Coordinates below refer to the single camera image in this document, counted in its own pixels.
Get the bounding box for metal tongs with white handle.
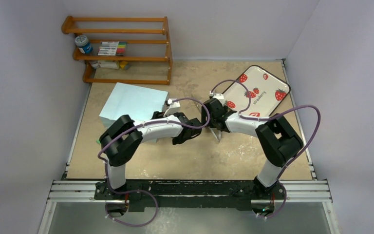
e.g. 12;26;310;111
210;128;222;142

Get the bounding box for light blue paper bag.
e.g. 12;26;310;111
99;83;168;129

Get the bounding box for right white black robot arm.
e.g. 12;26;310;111
202;98;304;198

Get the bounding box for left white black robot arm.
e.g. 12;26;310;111
99;113;204;199

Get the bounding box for white strawberry print tray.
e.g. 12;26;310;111
223;65;291;117

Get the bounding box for small yellow block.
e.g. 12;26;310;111
119;61;131;70

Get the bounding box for small white box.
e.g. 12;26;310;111
98;60;119;69

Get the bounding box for box of coloured markers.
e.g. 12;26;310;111
97;41;127;56

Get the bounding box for blue lidded jar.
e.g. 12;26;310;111
75;35;93;54

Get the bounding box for orange wooden shelf rack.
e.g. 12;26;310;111
61;16;173;85

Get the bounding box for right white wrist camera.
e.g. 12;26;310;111
209;91;225;104

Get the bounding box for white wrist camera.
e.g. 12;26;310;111
164;98;181;117
209;91;225;104

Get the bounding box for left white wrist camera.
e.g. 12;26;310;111
164;98;181;117

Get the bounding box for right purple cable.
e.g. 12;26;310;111
209;79;321;220

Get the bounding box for purple cable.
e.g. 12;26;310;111
97;97;211;227
209;79;321;220

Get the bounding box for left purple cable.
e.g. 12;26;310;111
97;97;211;227

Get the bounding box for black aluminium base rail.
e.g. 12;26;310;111
48;179;332;214

